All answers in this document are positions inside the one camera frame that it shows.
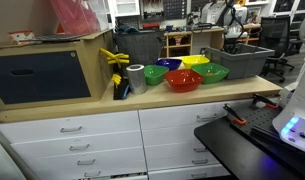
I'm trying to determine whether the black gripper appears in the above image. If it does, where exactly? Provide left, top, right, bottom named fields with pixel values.
left=225, top=35, right=243, bottom=54

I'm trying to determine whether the grey plastic bin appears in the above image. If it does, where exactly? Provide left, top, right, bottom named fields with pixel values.
left=201, top=43, right=276, bottom=80

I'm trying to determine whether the yellow plastic bowl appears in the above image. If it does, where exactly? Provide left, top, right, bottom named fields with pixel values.
left=180, top=54, right=211, bottom=70

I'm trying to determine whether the black mesh office chair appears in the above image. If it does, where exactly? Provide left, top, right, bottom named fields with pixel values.
left=258, top=15, right=296, bottom=84

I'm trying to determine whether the green plastic bowl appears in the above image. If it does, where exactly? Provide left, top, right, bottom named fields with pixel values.
left=190, top=62, right=231, bottom=85
left=143, top=64, right=170, bottom=86

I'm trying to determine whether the wooden shelf unit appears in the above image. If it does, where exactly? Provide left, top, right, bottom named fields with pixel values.
left=163, top=23, right=261, bottom=58

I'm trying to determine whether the red plastic bowl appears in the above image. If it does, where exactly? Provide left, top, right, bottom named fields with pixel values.
left=164, top=68, right=205, bottom=93

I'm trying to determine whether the blue plastic bowl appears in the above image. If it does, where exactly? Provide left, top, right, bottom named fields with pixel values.
left=154, top=58, right=183, bottom=72

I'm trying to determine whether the black tool pegboard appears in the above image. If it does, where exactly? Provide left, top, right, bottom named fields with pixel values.
left=140, top=0, right=193, bottom=21

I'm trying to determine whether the black perforated board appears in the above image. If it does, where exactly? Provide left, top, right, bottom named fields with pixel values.
left=230, top=99, right=293, bottom=141

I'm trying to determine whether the grey fabric basket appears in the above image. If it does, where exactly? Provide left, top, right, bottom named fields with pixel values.
left=114, top=29, right=165, bottom=66

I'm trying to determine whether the metal cup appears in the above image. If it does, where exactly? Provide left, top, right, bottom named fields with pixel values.
left=126, top=63, right=148, bottom=95

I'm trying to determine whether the black work table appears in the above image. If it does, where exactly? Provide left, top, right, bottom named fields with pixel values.
left=193, top=116, right=305, bottom=180

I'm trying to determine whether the teal cloth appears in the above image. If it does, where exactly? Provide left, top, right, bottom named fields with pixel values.
left=116, top=24, right=140, bottom=34

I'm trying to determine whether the large yellow clamp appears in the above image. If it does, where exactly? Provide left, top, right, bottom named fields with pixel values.
left=98, top=47, right=130, bottom=66

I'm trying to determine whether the small yellow clamp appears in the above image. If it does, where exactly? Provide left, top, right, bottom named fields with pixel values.
left=111, top=73, right=123, bottom=88

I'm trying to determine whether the black tool holder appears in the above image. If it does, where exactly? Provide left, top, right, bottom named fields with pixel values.
left=112, top=63, right=130, bottom=101

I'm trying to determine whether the cardboard box black panel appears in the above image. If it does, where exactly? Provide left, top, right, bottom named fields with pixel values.
left=0, top=29, right=115, bottom=111

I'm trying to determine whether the white drawer cabinet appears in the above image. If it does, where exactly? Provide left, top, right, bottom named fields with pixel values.
left=0, top=98, right=283, bottom=180

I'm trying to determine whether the pink plastic container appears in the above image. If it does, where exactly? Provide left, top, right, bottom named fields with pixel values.
left=50, top=0, right=110, bottom=36

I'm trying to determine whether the dark flat tray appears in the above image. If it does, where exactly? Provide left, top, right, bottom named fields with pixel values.
left=20, top=32, right=93, bottom=43

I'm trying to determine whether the red white small carton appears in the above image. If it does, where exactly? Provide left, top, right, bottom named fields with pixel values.
left=7, top=30, right=36, bottom=46

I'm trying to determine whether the black clamp orange handle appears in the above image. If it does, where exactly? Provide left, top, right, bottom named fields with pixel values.
left=222, top=103, right=247, bottom=126
left=251, top=93, right=280, bottom=111

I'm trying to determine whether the metal drawer handle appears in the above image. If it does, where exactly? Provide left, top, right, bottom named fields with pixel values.
left=76, top=158, right=96, bottom=166
left=69, top=143, right=91, bottom=152
left=195, top=113, right=219, bottom=122
left=190, top=172, right=208, bottom=179
left=83, top=170, right=102, bottom=178
left=59, top=125, right=83, bottom=134
left=191, top=158, right=209, bottom=166
left=193, top=147, right=210, bottom=154

